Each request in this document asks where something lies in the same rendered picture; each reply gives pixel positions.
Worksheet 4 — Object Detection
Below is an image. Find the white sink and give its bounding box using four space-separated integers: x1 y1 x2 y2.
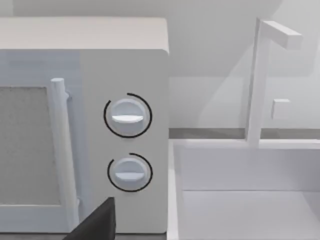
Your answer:
166 138 320 240

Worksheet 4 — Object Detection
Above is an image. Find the pale microwave oven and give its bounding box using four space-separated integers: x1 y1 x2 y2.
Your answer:
0 17 170 237

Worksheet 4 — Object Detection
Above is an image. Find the white microwave door handle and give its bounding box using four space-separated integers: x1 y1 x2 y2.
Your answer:
50 77 80 232

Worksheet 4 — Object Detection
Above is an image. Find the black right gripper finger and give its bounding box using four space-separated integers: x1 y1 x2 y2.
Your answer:
61 196 117 240

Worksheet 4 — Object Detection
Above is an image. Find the tall white tap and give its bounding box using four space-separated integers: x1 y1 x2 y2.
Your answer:
246 17 304 147

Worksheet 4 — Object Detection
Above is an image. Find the white microwave knob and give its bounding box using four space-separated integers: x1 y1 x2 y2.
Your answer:
112 158 145 188
109 98 145 130

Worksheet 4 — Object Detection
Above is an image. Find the microwave door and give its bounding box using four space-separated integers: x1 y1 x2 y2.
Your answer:
0 49 83 232

